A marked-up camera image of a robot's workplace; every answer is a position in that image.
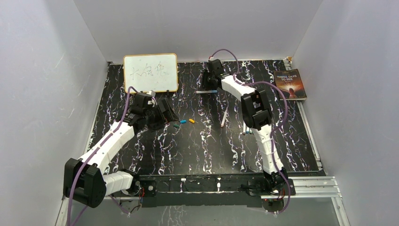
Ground small whiteboard with writing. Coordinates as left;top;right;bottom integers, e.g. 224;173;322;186
123;53;179;93

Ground blue capped marker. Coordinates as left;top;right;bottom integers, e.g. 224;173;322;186
195;90;218;94

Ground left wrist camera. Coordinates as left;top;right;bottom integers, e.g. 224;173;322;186
147;90;157;105

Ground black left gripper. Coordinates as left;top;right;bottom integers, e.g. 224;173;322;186
144;100;178;133

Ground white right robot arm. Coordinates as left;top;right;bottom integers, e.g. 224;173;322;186
201;59;288;195

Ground pink capped marker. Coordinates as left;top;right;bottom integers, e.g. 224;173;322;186
242;123;247;135

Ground dark paperback book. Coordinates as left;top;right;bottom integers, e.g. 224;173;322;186
273;69;307;101

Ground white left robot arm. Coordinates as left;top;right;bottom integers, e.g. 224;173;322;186
63;93;179;208

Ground aluminium frame rail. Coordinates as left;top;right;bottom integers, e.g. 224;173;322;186
64;172;342;207

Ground yellow capped marker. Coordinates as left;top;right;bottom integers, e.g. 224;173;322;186
221;109;228;128

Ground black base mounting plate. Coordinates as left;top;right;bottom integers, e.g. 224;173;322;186
138;173;266;208

